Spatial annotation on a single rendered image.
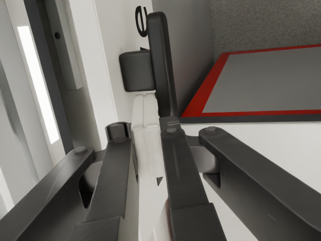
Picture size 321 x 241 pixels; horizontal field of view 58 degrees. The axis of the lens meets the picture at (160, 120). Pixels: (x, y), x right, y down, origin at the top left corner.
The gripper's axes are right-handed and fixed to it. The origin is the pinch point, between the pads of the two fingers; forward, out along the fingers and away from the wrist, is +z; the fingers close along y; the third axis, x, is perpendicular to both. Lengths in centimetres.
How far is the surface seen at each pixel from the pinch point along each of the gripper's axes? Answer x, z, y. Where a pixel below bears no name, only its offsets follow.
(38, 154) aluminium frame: -0.9, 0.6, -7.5
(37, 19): 7.5, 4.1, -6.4
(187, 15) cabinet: 6, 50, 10
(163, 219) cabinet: -22.5, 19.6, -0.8
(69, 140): -1.5, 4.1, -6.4
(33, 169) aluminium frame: -1.6, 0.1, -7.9
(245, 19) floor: 1, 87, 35
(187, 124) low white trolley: -6.9, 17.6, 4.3
